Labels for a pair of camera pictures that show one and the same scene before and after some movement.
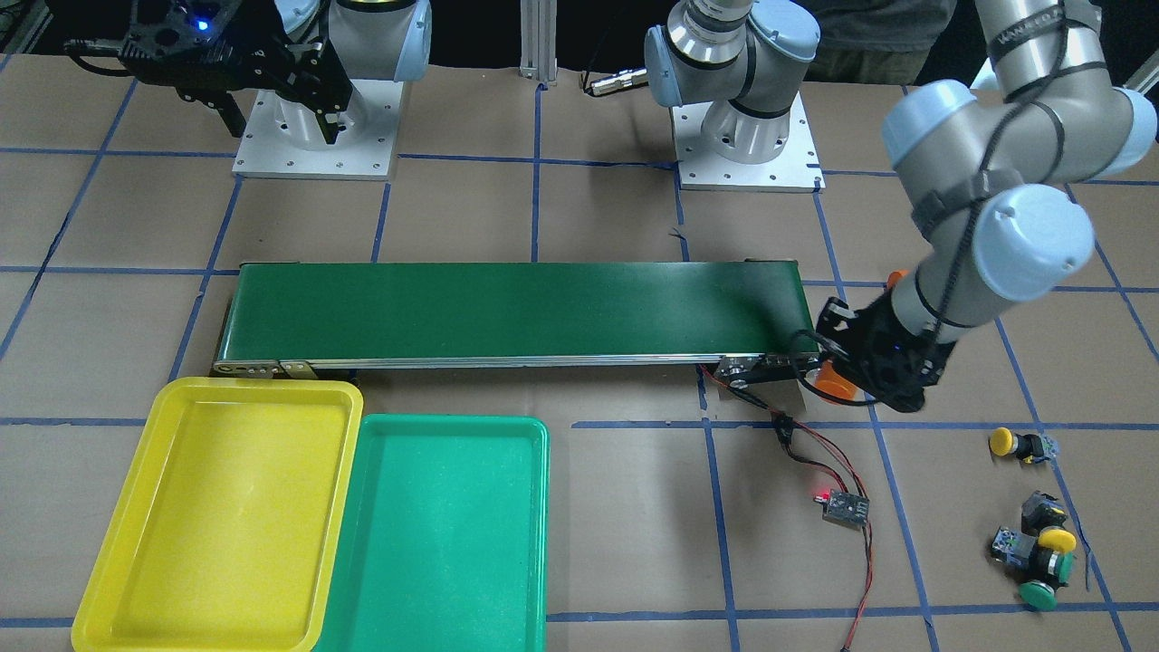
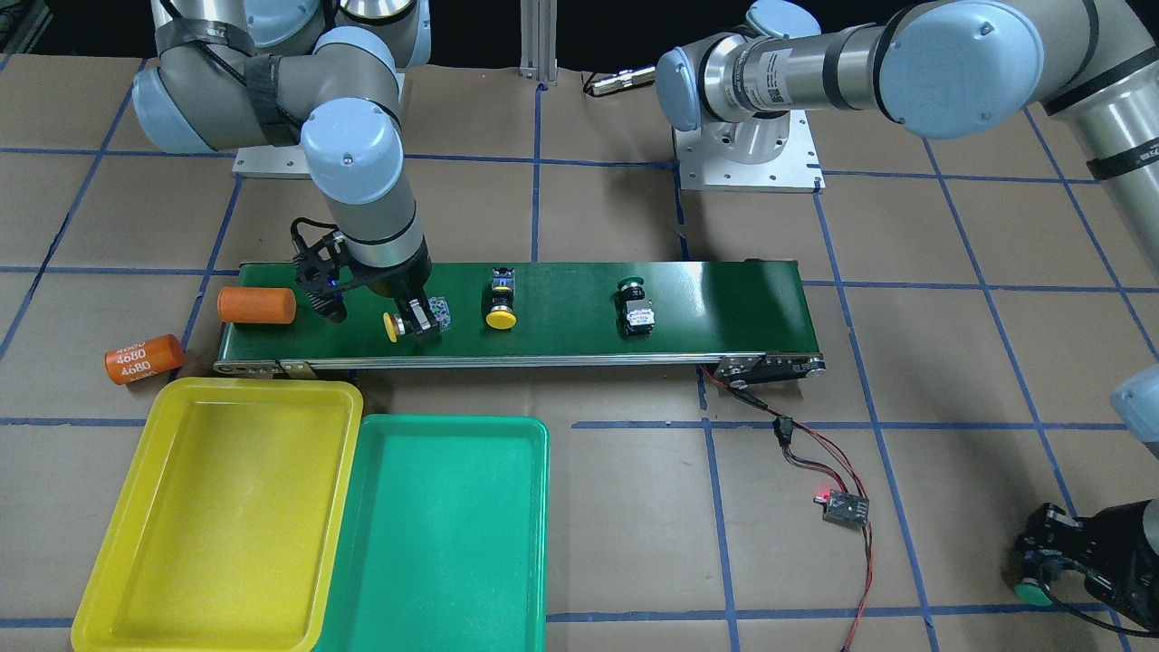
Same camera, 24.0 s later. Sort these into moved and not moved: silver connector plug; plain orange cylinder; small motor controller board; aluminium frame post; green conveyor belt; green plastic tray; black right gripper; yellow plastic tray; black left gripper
Moved: black right gripper; black left gripper; plain orange cylinder
Not moved: small motor controller board; yellow plastic tray; silver connector plug; green plastic tray; green conveyor belt; aluminium frame post
